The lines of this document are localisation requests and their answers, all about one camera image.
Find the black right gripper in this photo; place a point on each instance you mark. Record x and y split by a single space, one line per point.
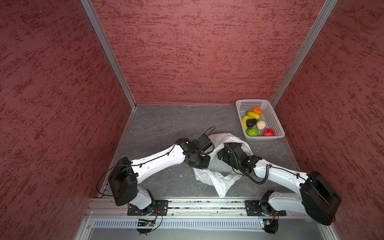
225 158

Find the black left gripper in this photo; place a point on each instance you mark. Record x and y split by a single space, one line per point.
203 165

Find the white plastic bag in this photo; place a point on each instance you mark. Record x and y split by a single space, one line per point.
219 174

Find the green fruit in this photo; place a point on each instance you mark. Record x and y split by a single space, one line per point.
252 132

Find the dark avocado fruit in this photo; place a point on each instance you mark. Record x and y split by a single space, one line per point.
251 122

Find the yellow banana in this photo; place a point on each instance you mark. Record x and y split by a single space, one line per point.
245 118

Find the beige ginger root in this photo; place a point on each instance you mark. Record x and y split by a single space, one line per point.
261 125

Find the red fruit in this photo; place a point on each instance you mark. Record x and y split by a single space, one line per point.
269 133

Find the yellow fruit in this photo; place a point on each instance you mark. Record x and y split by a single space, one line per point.
253 115

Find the orange fruit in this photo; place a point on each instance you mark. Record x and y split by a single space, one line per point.
258 111

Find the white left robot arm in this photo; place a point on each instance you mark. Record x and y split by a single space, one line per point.
124 178

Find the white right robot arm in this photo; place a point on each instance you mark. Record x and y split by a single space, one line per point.
311 193

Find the white perforated plastic basket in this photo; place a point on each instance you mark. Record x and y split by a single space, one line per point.
268 115

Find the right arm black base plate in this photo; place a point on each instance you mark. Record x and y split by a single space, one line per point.
253 207

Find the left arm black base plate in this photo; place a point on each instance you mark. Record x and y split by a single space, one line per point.
160 207

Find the white slotted cable duct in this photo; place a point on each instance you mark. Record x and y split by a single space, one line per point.
194 224

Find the aluminium front mounting rail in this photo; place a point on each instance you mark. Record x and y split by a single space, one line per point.
229 208

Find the aluminium right corner post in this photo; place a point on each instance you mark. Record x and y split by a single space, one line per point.
317 26

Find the aluminium corner post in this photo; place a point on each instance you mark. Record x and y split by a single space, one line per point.
317 26
97 26

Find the aluminium left corner post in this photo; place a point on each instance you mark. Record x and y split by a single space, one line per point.
97 26

